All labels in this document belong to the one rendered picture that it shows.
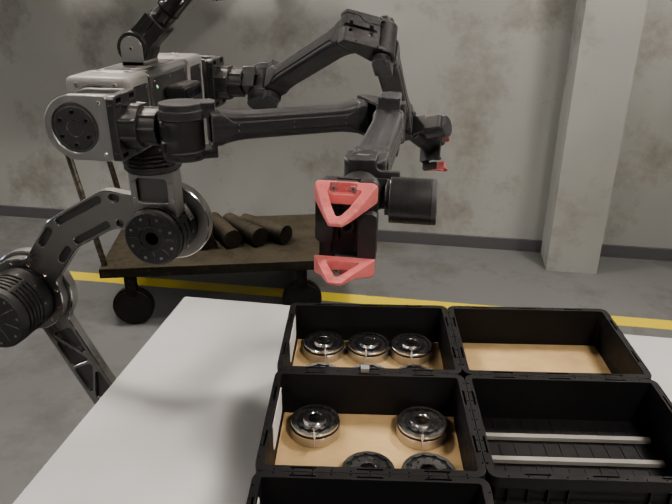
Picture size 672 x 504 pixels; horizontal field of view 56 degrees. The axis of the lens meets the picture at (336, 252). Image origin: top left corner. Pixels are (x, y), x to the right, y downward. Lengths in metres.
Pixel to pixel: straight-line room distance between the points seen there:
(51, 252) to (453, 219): 2.97
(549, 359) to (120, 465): 1.05
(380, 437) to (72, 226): 0.96
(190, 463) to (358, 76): 3.02
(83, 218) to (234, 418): 0.64
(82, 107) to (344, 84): 3.01
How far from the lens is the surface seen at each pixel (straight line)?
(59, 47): 4.80
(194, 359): 1.87
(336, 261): 0.69
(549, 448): 1.41
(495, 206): 4.28
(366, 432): 1.38
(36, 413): 3.04
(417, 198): 0.76
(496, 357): 1.65
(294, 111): 1.21
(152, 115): 1.21
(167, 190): 1.53
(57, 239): 1.84
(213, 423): 1.63
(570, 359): 1.70
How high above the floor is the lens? 1.72
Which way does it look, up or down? 24 degrees down
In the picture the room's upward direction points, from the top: straight up
